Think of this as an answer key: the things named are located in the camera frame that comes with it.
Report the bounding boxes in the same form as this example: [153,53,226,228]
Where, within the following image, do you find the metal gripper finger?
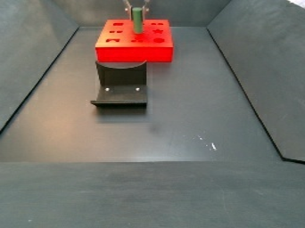
[123,0,132,20]
[141,0,149,13]

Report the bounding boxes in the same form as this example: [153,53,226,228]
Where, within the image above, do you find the green cylinder peg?
[131,7,143,34]

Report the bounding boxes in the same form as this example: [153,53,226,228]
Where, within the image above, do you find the red shape-sorter block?
[94,20,173,62]

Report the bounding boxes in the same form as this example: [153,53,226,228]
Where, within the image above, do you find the black curved holder stand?
[90,62,147,107]

